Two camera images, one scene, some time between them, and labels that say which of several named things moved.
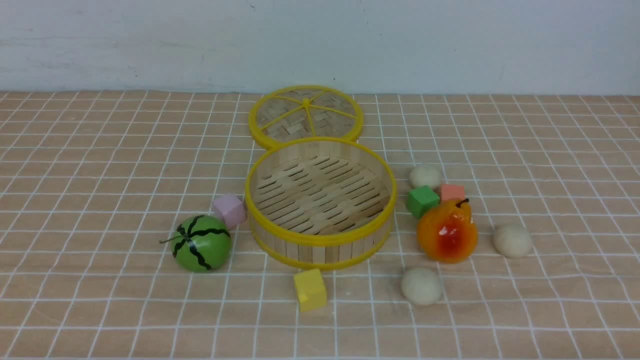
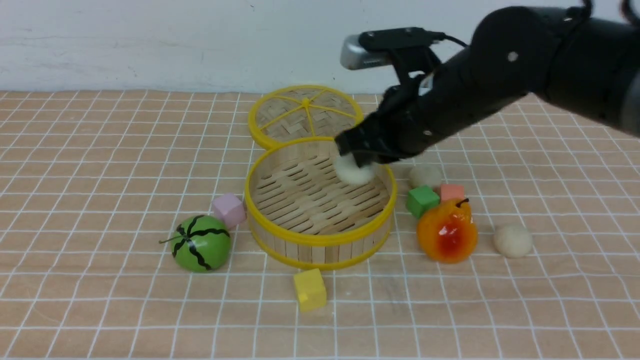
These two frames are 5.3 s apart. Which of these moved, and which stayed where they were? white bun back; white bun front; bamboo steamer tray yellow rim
Moved: white bun front
Stayed: white bun back; bamboo steamer tray yellow rim
